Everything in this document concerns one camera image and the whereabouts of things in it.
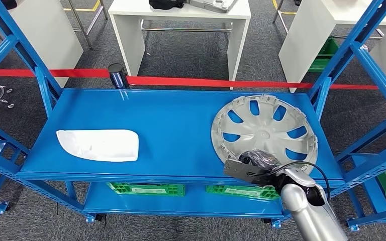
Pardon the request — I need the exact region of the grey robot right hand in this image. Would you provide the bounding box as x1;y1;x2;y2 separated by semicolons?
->
239;150;283;170

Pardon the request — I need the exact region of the grey plastic wheel cover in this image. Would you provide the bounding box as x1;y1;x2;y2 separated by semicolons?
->
211;94;319;175

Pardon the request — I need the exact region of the red barrier belt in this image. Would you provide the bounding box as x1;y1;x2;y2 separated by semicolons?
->
0;69;386;91

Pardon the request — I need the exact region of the white table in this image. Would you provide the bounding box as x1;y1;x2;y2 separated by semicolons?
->
0;0;84;88
108;0;252;90
278;0;386;94

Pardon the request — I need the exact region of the white plastic mirror cover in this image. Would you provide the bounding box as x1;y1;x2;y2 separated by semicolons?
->
56;129;140;163

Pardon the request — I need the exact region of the grey flat device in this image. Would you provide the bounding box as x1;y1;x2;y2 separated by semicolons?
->
189;0;239;13

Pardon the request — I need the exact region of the black bag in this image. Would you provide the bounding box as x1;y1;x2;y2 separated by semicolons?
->
148;0;185;10

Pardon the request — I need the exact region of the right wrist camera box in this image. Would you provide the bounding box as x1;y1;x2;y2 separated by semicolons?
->
223;158;282;188

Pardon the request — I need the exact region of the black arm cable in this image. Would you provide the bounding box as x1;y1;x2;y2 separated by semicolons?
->
246;161;331;202

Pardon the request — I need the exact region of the black barrier post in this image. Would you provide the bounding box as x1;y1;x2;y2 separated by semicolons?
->
108;63;130;90

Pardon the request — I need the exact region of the steel table leg frame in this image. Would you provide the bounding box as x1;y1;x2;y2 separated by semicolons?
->
67;0;109;51

